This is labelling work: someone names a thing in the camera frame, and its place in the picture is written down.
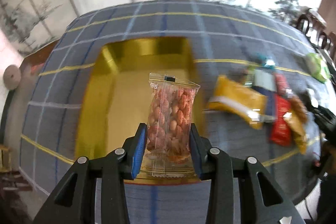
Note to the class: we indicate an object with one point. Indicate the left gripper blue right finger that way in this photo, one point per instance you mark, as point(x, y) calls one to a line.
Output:
point(196, 145)

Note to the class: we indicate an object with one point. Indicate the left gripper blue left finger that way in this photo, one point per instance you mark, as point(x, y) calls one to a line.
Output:
point(139, 145)

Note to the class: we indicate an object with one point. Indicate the clear bag brown snacks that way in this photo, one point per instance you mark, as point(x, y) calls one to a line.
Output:
point(299, 108)

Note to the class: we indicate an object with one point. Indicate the yellow patterned snack bag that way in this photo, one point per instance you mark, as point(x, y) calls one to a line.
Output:
point(299, 134)

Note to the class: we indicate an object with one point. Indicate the clear bag of peanuts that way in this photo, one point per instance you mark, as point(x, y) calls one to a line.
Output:
point(167, 152)

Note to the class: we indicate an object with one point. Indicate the red snack packet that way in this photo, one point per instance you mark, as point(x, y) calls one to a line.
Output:
point(281, 133)

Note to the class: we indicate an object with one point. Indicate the pink white patterned packet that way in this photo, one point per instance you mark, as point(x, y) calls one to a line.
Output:
point(281, 84)

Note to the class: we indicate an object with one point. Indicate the yellow snack bag white stripe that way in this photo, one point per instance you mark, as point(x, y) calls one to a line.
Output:
point(238, 99)

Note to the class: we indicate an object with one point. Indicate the navy and mint snack packet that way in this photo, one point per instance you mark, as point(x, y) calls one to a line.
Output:
point(264, 83)

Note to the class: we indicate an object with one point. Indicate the red gold toffee tin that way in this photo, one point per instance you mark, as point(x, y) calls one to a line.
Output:
point(118, 94)

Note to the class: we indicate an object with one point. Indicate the green tissue pack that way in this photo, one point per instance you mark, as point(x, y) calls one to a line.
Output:
point(317, 67)

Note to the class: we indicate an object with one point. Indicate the teal candy wrapper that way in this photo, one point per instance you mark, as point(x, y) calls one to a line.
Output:
point(266, 61)

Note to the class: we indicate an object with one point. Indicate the green small snack packet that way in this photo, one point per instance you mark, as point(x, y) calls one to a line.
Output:
point(249, 75)

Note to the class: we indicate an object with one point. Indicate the dark wooden chair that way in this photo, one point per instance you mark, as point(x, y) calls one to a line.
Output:
point(314, 28)

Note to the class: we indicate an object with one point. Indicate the blue plaid tablecloth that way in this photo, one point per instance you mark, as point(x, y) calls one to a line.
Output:
point(246, 177)

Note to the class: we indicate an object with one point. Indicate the wooden stool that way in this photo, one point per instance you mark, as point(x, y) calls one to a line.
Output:
point(11, 180)

